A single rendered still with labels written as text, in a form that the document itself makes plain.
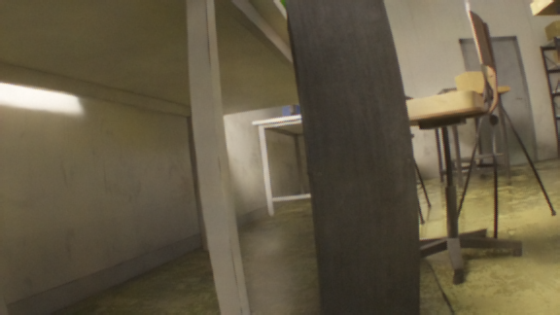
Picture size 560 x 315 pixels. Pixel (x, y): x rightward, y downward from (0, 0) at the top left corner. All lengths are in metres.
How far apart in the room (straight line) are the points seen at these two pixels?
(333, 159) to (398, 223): 0.21
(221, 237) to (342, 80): 0.44
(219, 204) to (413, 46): 5.86
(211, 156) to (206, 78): 0.12
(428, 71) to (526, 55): 1.97
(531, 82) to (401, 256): 6.11
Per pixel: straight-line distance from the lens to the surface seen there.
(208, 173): 0.65
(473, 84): 4.31
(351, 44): 0.92
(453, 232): 1.53
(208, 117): 0.65
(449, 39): 6.52
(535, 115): 6.81
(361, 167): 0.88
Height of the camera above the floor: 0.45
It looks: 2 degrees up
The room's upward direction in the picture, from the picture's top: 7 degrees counter-clockwise
